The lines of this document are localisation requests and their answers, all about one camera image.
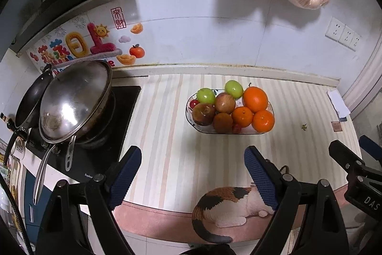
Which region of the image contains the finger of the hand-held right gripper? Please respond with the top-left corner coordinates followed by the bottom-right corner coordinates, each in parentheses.
top-left (359, 135), bottom-right (382, 156)
top-left (328, 140), bottom-right (366, 178)

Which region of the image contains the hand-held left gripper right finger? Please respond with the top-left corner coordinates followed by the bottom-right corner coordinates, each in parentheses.
top-left (244, 146), bottom-right (350, 255)

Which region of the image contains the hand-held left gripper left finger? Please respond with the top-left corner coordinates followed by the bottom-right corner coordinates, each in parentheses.
top-left (35, 145), bottom-right (142, 255)

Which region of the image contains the small orange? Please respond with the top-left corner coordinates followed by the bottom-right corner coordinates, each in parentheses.
top-left (252, 109), bottom-right (275, 133)
top-left (232, 106), bottom-right (254, 128)

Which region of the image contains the brown kiwi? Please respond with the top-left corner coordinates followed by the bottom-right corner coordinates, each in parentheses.
top-left (213, 112), bottom-right (233, 134)

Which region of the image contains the floral glass plate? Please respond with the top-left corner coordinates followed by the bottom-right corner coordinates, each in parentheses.
top-left (186, 89), bottom-right (274, 135)

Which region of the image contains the striped red green apple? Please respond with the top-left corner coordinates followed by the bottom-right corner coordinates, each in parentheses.
top-left (215, 93), bottom-right (236, 114)

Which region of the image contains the pink floor mat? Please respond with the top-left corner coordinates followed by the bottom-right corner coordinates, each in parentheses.
top-left (112, 183), bottom-right (359, 240)

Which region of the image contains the calico cat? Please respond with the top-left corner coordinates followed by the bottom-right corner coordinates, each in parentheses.
top-left (191, 186), bottom-right (275, 244)

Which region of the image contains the white paper sheet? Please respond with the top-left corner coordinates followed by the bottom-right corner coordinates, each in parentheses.
top-left (327, 89), bottom-right (350, 122)

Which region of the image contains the dark steel pan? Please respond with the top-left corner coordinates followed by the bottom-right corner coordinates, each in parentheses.
top-left (65, 91), bottom-right (116, 172)

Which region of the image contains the striped counter liner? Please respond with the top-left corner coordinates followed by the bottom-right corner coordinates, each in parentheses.
top-left (119, 73), bottom-right (363, 208)

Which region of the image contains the black glass cooktop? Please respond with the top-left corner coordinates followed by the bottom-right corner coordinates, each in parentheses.
top-left (25, 85), bottom-right (141, 184)

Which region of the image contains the large orange with stem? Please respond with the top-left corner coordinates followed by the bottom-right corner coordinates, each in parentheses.
top-left (243, 82), bottom-right (268, 113)

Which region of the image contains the dark red apple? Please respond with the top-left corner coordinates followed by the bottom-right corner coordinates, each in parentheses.
top-left (192, 103), bottom-right (216, 126)

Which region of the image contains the blue cabinet door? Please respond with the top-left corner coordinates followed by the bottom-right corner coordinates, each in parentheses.
top-left (24, 167), bottom-right (53, 233)

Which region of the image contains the steel wok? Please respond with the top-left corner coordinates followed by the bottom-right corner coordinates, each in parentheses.
top-left (32, 60), bottom-right (113, 205)

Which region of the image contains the clear glass jar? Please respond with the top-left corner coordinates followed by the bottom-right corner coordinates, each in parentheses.
top-left (12, 136), bottom-right (27, 160)

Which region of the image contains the black frying pan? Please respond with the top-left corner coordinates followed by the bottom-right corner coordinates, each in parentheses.
top-left (4, 64), bottom-right (53, 160)

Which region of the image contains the white wall socket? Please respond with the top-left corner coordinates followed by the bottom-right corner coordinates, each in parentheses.
top-left (349, 32), bottom-right (362, 52)
top-left (339, 24), bottom-right (355, 46)
top-left (325, 17), bottom-right (344, 41)

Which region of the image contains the gold ingot wall sticker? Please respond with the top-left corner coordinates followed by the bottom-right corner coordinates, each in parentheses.
top-left (116, 54), bottom-right (135, 66)

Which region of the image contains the persimmon wall sticker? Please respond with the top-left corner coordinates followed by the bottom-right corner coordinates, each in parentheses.
top-left (129, 44), bottom-right (146, 59)

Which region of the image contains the large colourful wall sticker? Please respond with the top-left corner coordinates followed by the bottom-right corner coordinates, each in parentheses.
top-left (28, 22), bottom-right (123, 77)

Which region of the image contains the red seal wall sticker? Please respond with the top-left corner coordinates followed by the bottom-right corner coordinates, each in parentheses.
top-left (110, 6), bottom-right (127, 29)

